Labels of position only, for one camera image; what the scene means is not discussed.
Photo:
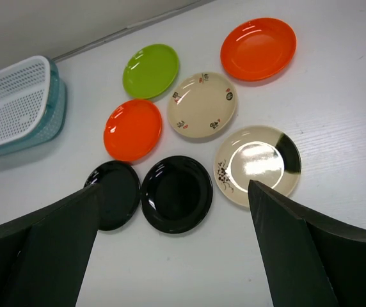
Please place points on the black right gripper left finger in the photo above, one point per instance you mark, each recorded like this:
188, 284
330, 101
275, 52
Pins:
44, 254

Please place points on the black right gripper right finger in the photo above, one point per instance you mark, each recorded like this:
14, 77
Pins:
310, 259

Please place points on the orange plate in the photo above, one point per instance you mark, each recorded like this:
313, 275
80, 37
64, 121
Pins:
133, 130
258, 49

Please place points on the beige plate with black patch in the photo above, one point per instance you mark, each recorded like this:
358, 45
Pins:
260, 153

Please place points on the white perforated plastic basket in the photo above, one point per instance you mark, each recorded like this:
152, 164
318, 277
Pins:
24, 90

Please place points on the beige plate with symbols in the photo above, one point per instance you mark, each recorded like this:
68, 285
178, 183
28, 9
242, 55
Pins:
202, 105

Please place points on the green plate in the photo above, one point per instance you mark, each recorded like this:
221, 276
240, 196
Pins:
151, 71

